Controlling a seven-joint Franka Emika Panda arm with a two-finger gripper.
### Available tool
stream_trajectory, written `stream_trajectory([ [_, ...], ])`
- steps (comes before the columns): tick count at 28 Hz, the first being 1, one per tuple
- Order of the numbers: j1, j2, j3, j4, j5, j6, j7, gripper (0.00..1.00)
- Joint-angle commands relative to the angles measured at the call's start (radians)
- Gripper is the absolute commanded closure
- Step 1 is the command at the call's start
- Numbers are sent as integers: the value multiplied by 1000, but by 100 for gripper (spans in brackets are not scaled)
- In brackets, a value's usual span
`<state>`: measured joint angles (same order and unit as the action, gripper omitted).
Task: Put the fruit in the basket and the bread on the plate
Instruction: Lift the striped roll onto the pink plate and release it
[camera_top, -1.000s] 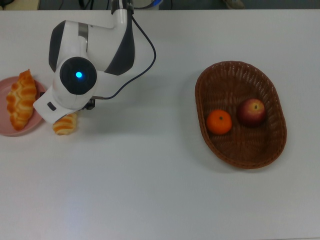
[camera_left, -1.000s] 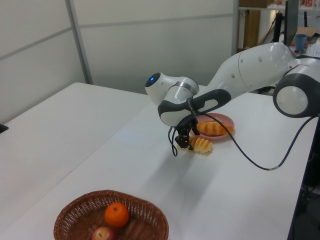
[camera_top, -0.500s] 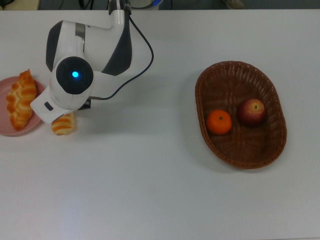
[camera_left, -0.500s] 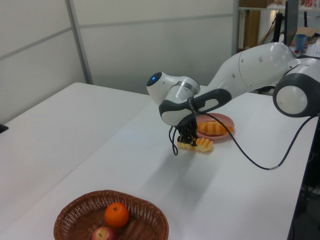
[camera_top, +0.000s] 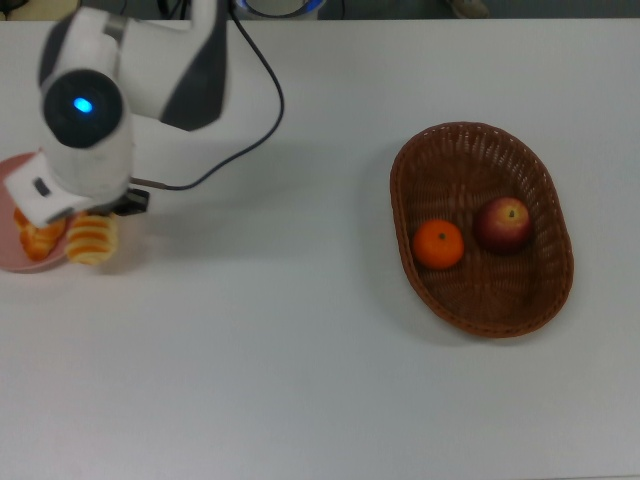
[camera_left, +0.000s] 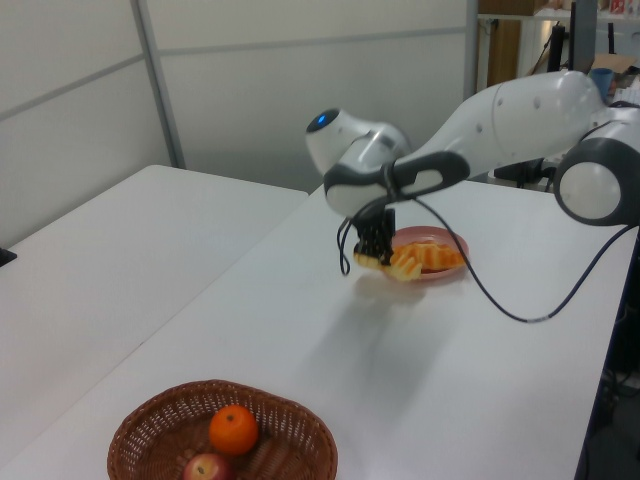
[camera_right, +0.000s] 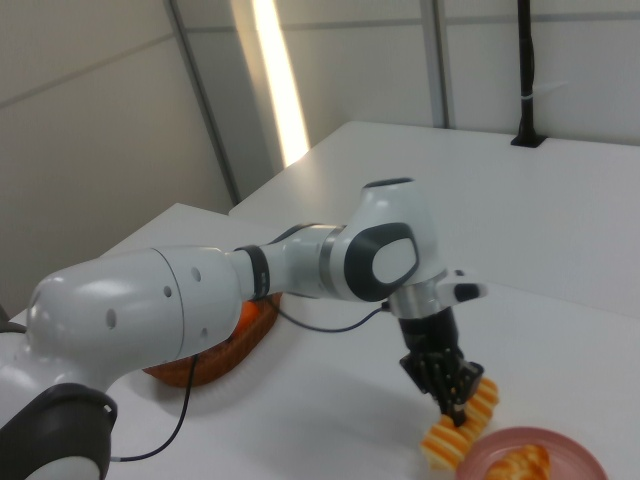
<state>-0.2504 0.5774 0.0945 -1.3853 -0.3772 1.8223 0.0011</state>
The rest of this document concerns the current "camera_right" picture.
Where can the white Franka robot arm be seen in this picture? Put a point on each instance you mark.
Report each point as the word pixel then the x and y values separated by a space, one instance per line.
pixel 130 310

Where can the braided toy bread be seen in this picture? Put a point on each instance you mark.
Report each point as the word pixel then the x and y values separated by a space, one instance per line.
pixel 525 462

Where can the black pole with base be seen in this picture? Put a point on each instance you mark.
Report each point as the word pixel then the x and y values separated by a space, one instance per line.
pixel 526 75

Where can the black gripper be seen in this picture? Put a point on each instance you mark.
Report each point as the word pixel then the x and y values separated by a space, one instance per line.
pixel 430 332

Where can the brown woven basket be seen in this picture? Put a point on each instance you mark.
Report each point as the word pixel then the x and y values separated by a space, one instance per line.
pixel 225 357

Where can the toy orange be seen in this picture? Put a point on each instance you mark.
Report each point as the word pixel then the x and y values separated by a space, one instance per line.
pixel 247 317

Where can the pink plate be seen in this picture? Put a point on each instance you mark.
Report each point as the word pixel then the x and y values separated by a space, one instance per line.
pixel 480 460

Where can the striped toy bread roll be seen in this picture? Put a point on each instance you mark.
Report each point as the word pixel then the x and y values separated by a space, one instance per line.
pixel 445 442

